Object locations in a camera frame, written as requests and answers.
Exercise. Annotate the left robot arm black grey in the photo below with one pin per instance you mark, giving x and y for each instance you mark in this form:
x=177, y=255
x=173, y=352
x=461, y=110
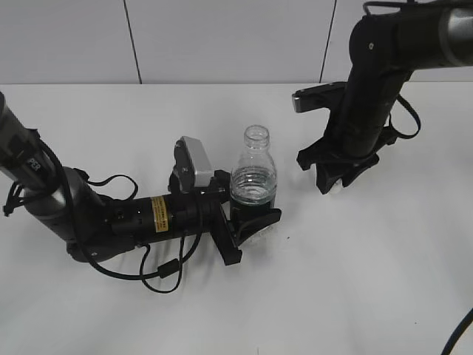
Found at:
x=97, y=227

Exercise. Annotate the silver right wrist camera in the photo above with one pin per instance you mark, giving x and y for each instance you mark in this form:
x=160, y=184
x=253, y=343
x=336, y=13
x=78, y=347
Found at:
x=322, y=96

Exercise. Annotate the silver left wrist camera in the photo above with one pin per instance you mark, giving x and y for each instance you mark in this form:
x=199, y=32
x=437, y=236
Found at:
x=192, y=166

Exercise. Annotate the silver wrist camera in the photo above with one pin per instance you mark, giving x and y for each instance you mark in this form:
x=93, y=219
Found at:
x=322, y=96
x=192, y=166

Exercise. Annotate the white green-logo bottle cap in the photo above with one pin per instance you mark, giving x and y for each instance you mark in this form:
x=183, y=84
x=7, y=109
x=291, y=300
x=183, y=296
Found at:
x=336, y=187

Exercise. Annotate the clear green-label water bottle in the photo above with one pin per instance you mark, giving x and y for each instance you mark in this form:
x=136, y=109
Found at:
x=254, y=178

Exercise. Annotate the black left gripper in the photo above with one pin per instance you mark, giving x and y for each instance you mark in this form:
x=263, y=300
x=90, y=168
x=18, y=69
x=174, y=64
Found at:
x=181, y=214

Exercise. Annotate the right robot arm black grey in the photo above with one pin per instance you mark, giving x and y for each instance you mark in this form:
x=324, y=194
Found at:
x=385, y=50

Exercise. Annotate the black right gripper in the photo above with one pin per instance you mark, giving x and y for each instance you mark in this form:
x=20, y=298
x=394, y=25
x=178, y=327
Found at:
x=333, y=165

